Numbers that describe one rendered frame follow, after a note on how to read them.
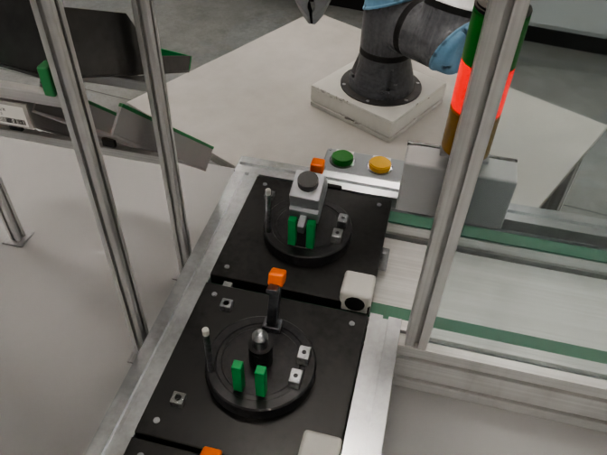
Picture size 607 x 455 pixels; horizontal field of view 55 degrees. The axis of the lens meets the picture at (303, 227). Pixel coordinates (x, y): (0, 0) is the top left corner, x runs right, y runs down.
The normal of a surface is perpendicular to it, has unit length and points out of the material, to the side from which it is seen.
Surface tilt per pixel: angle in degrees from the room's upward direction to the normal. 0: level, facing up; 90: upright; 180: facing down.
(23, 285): 0
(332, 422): 0
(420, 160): 0
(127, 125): 90
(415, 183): 90
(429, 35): 69
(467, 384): 90
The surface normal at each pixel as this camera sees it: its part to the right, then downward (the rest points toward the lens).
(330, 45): 0.03, -0.72
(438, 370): -0.24, 0.67
